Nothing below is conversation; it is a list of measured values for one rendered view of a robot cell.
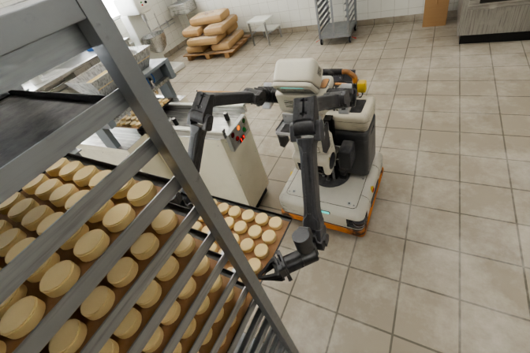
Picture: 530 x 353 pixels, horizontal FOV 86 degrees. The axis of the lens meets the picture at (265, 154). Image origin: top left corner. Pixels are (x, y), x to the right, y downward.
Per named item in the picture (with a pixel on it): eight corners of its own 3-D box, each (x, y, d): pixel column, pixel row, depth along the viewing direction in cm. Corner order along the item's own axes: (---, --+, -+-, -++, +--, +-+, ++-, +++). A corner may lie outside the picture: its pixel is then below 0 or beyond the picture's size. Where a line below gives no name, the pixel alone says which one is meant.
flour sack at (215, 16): (190, 27, 541) (187, 20, 532) (200, 20, 569) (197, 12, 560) (222, 22, 512) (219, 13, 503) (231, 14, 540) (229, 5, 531)
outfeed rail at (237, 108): (77, 107, 288) (72, 101, 283) (80, 105, 289) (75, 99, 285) (246, 113, 196) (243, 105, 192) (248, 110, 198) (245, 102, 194)
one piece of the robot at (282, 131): (289, 135, 173) (282, 105, 159) (334, 140, 159) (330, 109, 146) (278, 153, 164) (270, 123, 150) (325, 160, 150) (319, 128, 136)
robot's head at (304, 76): (287, 68, 151) (274, 57, 138) (325, 67, 140) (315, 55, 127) (282, 94, 150) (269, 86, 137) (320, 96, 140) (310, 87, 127)
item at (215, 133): (52, 124, 269) (47, 118, 265) (55, 122, 271) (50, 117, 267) (225, 139, 178) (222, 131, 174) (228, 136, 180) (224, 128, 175)
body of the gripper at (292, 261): (288, 283, 93) (307, 273, 94) (280, 269, 87) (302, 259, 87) (281, 265, 98) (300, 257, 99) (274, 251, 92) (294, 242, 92)
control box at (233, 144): (230, 151, 191) (223, 135, 182) (246, 129, 206) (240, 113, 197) (235, 151, 189) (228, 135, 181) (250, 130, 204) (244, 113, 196)
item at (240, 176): (190, 204, 263) (139, 127, 207) (209, 177, 285) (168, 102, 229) (255, 219, 231) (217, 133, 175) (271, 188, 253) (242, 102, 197)
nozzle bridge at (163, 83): (97, 146, 213) (66, 108, 192) (158, 94, 259) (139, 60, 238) (126, 150, 198) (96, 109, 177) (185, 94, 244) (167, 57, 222)
